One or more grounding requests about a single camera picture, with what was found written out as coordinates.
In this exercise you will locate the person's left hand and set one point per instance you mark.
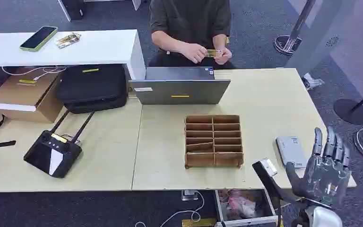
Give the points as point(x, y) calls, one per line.
point(223, 57)

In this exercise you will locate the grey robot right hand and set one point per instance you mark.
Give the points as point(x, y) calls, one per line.
point(325, 178)

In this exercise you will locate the person's right hand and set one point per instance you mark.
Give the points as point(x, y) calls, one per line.
point(192, 51)

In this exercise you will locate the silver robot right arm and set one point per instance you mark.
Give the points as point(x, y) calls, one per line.
point(322, 217)

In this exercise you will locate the person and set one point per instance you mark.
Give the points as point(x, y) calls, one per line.
point(189, 22)

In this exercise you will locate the grey laptop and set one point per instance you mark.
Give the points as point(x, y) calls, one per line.
point(181, 89)

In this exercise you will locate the silver portable drive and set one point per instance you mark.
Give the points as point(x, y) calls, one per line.
point(291, 152)

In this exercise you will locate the yellow sticker on laptop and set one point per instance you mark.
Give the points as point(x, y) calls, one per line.
point(180, 96)

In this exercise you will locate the white sticker on laptop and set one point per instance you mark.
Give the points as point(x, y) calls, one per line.
point(143, 89)

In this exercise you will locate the stanchion with chrome pole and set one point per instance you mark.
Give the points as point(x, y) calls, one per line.
point(289, 44)

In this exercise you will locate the stanchion with black base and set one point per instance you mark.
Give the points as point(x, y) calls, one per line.
point(350, 112)

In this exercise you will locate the pink plastic bag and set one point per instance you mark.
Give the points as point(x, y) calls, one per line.
point(242, 206)

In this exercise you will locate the white storage crate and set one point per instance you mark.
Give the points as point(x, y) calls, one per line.
point(247, 223)

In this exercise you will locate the crumpled plastic wrapper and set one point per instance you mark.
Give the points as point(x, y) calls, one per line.
point(311, 82)

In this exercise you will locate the white side table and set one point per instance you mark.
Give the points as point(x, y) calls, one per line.
point(100, 47)

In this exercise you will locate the wooden card box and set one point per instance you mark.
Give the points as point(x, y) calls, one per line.
point(214, 159)

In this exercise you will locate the yellow sticker on bag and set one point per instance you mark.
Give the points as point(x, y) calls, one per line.
point(90, 70)

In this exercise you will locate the black laptop bag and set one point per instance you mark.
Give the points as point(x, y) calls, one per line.
point(90, 87)

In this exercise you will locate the black cabinet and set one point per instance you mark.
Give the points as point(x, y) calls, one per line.
point(73, 9)

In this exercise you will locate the yellow floor tape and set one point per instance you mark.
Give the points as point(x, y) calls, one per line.
point(200, 223)

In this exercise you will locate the smartphone in green case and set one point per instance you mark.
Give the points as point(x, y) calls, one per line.
point(39, 38)

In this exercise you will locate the yellow sticker on cardboard box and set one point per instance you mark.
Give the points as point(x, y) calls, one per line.
point(27, 81)

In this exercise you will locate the brown cardboard box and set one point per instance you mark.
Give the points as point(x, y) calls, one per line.
point(21, 97)

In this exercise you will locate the black controller with antennas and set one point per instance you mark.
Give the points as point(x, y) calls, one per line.
point(48, 156)

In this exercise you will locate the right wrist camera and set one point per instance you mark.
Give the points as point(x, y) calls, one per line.
point(267, 175)

